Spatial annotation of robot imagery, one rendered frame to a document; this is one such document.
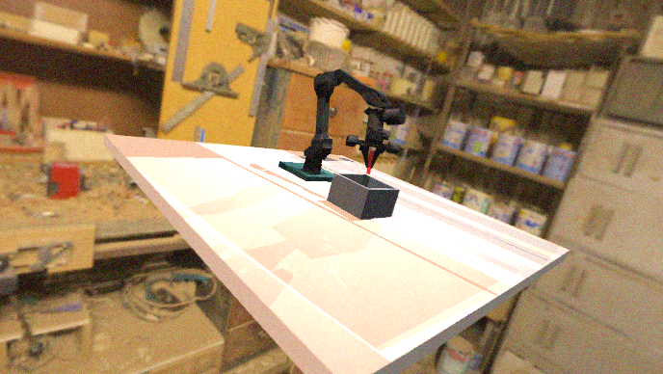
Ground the red peg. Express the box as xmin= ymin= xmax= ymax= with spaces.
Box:
xmin=366 ymin=151 xmax=374 ymax=174

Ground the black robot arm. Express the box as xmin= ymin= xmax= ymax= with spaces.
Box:
xmin=301 ymin=69 xmax=407 ymax=174

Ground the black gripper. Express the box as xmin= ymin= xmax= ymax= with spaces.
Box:
xmin=345 ymin=122 xmax=400 ymax=169

